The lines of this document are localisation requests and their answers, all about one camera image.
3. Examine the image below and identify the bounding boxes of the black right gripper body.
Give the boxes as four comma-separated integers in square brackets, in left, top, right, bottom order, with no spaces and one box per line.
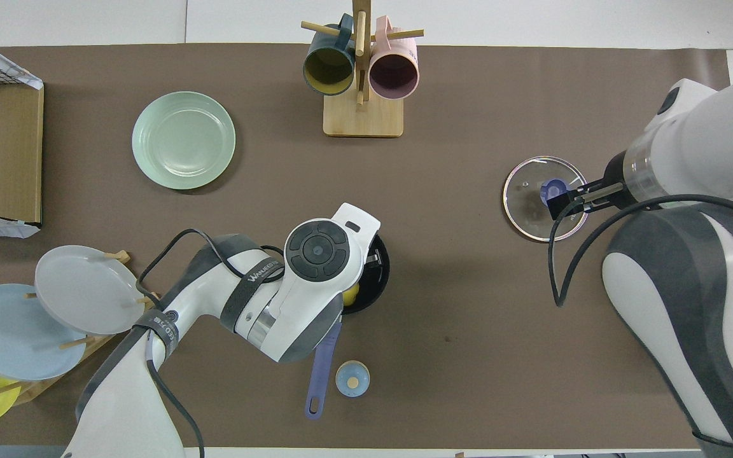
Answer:
[603,153,628,209]

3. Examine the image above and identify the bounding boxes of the glass lid with blue knob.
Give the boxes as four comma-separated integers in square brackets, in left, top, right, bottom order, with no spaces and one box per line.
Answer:
[503,156,590,242]

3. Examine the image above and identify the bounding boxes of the mint green plate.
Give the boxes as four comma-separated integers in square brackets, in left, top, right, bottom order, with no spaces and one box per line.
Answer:
[132,91,237,190]

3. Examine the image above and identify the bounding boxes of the grey plate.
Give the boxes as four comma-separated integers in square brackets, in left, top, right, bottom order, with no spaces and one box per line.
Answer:
[34,246,148,336]

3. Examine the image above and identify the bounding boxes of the wooden plate rack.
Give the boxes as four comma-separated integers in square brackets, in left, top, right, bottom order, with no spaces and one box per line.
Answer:
[0,250,160,408]

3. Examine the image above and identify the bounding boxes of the light blue plate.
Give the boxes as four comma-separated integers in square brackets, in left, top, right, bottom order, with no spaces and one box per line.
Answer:
[0,284,87,381]

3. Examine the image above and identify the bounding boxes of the dark blue saucepan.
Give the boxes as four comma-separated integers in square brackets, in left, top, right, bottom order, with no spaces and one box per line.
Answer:
[305,234,391,420]

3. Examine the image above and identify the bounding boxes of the brown table mat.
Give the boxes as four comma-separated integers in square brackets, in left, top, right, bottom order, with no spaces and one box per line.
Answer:
[0,43,730,449]

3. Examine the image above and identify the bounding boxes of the small blue wooden bell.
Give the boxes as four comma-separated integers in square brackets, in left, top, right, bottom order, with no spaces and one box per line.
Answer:
[336,361,371,398]

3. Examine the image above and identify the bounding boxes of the wooden mug tree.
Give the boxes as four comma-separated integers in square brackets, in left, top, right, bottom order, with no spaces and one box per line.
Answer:
[301,0,424,138]

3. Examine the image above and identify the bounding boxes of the pink ribbed mug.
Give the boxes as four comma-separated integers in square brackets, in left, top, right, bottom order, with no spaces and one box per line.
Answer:
[368,16,419,101]

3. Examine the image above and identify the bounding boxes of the teal mug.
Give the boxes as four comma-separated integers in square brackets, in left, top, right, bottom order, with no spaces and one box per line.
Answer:
[303,14,358,96]

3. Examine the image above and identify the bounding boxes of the darker wooden board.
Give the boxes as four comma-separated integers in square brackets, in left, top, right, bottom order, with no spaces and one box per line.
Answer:
[0,83,44,223]

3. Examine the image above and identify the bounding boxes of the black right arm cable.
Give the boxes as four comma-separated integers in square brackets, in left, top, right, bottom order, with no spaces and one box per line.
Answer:
[548,194,733,307]

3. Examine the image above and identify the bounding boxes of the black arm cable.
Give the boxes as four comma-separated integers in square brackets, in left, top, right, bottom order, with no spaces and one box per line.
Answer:
[548,194,733,307]
[136,228,286,458]

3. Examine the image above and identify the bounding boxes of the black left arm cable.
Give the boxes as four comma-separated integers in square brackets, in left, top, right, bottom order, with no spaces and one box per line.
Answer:
[136,228,286,458]

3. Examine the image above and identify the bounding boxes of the black wire basket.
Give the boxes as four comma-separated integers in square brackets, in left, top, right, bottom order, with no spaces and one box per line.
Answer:
[0,51,44,240]

